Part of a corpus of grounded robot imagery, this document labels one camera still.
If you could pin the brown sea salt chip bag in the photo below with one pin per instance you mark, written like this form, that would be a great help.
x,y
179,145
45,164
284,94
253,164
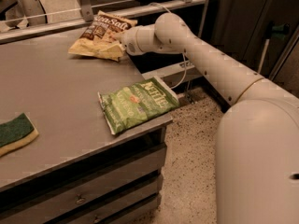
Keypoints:
x,y
99,41

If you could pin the grey drawer cabinet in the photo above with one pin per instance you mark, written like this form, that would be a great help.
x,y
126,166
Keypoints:
x,y
111,185

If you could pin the reacher grabber tool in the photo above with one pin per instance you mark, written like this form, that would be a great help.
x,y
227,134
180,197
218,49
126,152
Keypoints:
x,y
272,30

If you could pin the green Kettle chip bag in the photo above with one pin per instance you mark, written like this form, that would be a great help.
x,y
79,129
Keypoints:
x,y
133,105

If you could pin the dark grey cabinet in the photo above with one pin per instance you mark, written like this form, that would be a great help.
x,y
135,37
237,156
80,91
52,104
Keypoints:
x,y
237,27

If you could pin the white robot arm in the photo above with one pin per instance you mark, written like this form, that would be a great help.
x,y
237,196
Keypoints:
x,y
257,141

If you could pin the green and yellow sponge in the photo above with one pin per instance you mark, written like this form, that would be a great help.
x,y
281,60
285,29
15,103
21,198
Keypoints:
x,y
16,133

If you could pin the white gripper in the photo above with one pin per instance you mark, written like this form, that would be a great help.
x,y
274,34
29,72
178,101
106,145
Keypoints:
x,y
129,41

